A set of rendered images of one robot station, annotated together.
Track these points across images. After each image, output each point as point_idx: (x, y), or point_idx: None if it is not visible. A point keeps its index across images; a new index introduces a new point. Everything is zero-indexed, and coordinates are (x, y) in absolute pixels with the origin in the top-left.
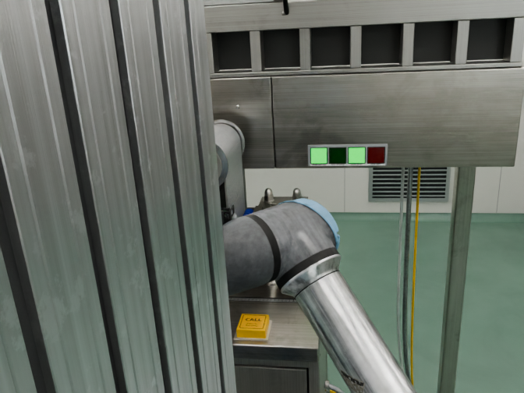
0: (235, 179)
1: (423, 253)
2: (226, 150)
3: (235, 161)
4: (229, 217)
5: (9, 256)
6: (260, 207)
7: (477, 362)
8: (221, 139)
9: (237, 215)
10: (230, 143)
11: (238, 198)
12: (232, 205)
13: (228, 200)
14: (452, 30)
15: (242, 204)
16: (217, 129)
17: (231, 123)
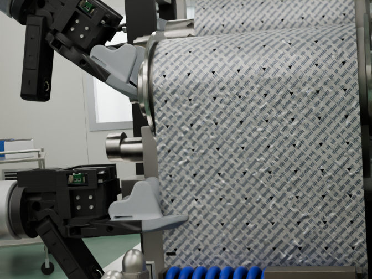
0: (262, 155)
1: None
2: (199, 64)
3: (265, 108)
4: (56, 185)
5: None
6: (335, 270)
7: None
8: (223, 42)
9: (255, 249)
10: (250, 58)
11: (277, 210)
12: (90, 169)
13: (163, 177)
14: None
15: (324, 244)
16: (292, 28)
17: (363, 21)
